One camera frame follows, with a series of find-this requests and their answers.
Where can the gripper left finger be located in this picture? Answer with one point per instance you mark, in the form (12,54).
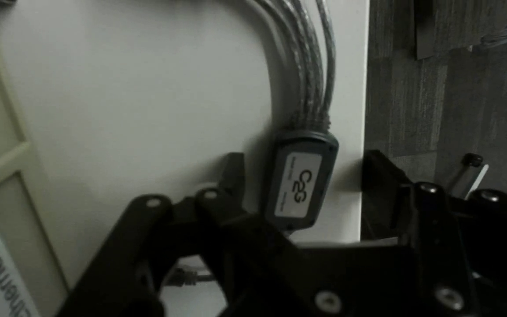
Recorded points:
(117,264)

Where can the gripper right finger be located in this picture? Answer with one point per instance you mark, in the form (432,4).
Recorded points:
(438,246)

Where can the stand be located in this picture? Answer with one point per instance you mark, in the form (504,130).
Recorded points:
(471,169)

